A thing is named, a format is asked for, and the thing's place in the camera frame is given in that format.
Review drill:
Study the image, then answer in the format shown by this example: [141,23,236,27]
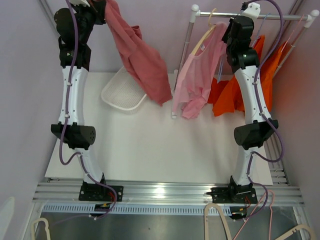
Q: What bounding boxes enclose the blue wire hanger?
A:
[251,12,272,48]
[217,56,225,83]

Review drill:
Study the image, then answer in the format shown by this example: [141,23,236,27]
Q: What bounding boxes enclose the orange t shirt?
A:
[207,35,271,117]
[232,43,286,112]

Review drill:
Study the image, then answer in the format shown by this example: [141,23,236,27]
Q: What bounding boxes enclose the dusty rose t shirt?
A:
[104,0,172,106]

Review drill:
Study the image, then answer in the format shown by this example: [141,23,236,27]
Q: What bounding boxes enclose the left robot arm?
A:
[50,0,108,201]

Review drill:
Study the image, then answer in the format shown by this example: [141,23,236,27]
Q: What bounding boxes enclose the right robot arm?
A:
[222,15,279,203]

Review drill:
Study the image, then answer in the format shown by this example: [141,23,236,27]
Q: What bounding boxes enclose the beige wooden hanger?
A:
[191,8,217,56]

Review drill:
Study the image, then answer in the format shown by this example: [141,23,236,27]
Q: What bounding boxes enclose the light pink t shirt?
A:
[172,22,228,119]

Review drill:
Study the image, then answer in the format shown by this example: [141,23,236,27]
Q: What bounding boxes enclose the orange t shirt on pink hanger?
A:
[232,43,286,112]

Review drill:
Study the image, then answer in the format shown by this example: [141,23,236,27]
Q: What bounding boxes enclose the beige hanger on floor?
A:
[203,203,232,240]

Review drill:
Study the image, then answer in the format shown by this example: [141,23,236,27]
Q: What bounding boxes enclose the beige hanger at right floor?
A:
[276,224,316,240]

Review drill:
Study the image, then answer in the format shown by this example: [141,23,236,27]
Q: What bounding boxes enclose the beige hanger at floor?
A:
[276,224,316,240]
[30,217,52,240]

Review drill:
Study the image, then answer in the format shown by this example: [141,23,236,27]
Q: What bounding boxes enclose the beige hanger at left floor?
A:
[30,217,52,240]

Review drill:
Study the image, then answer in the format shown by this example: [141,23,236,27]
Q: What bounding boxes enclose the metal clothes rack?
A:
[170,4,320,120]

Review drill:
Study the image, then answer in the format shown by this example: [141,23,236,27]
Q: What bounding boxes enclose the white plastic laundry basket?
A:
[100,66,147,115]

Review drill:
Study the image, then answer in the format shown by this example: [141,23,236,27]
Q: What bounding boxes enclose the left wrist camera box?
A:
[69,0,92,7]

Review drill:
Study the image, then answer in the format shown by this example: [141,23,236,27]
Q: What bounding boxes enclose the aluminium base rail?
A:
[32,178,305,207]

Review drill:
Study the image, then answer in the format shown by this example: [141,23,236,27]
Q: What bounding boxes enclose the white slotted cable duct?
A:
[41,204,248,216]

